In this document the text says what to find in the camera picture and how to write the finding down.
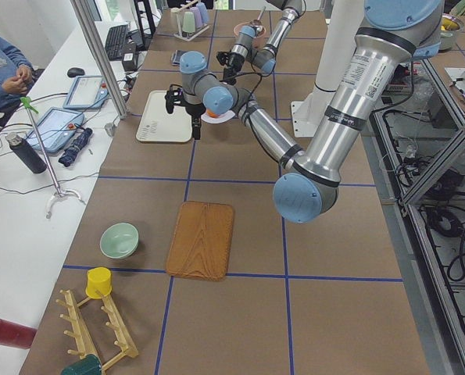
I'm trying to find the folded dark blue umbrella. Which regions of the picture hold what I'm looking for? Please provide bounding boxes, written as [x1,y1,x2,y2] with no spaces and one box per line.
[59,128,93,167]

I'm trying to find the cream bear print tray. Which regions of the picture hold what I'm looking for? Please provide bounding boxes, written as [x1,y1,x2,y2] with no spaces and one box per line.
[135,90,192,143]

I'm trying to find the green cup on rack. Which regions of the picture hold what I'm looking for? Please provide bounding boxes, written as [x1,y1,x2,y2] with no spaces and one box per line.
[182,10,196,34]

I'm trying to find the orange mandarin fruit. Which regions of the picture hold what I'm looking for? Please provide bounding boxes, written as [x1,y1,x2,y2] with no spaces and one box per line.
[206,110,218,118]

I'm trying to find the red bottle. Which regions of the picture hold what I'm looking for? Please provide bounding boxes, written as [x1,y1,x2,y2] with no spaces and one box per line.
[0,318,37,349]

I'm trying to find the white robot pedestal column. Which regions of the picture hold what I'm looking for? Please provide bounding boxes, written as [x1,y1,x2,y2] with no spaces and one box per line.
[292,0,364,138]

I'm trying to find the wooden cutting board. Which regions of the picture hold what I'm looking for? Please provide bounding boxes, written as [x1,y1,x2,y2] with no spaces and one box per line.
[166,201,234,281]

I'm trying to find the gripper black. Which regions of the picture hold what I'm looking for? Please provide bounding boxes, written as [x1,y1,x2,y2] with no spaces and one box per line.
[184,99,205,140]
[222,52,245,84]

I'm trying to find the yellow cup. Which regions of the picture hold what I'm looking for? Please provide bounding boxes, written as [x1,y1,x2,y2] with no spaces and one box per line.
[85,267,113,299]

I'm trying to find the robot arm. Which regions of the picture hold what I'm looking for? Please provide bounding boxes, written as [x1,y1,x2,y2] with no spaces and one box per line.
[176,1,444,223]
[216,0,306,84]

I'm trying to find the seated person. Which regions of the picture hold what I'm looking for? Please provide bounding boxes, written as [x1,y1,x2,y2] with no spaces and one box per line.
[0,37,34,113]

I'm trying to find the lilac cup on rack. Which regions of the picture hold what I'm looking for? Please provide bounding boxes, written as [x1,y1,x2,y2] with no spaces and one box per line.
[189,6,202,29]

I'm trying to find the black keyboard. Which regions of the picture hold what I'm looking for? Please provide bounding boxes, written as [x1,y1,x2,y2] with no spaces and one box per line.
[104,23,129,61]

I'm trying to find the pink bowl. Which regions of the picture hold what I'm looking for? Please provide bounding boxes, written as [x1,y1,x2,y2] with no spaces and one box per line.
[234,22,267,48]

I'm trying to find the aluminium frame post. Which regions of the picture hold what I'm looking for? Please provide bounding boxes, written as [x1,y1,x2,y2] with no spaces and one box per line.
[70,0,127,120]

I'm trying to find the metal stand with green clip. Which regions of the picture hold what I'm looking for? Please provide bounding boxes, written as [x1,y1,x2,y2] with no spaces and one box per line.
[20,96,87,220]

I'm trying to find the white wire cup rack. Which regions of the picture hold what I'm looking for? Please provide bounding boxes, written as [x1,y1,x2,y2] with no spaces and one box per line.
[173,23,209,41]

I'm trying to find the black thermos bottle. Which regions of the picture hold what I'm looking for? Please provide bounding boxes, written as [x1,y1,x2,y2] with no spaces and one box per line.
[5,132,47,174]

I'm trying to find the folded grey cloth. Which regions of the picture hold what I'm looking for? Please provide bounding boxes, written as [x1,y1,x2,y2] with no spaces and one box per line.
[171,50,186,66]

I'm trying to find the dark green cup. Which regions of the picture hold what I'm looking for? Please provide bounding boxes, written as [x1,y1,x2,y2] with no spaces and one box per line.
[60,354,102,375]

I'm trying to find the wooden mug rack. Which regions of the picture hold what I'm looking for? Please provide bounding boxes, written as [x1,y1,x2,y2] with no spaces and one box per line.
[55,289,140,374]

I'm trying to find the blue cup on rack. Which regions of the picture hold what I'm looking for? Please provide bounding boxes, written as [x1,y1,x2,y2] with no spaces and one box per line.
[196,2,209,24]

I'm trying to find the black computer mouse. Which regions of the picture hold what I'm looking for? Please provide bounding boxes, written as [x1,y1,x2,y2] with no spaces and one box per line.
[66,67,85,78]

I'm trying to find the metal scoop in bowl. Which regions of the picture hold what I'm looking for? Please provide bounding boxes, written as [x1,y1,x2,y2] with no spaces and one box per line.
[249,6,266,36]

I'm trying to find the far teach pendant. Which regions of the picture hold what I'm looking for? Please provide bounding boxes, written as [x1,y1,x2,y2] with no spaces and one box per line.
[63,76,109,110]

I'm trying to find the white round plate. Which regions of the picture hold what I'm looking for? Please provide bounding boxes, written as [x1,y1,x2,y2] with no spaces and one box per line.
[201,109,235,124]

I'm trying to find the green bowl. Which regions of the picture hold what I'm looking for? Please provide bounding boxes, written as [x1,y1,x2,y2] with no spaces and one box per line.
[99,223,139,259]

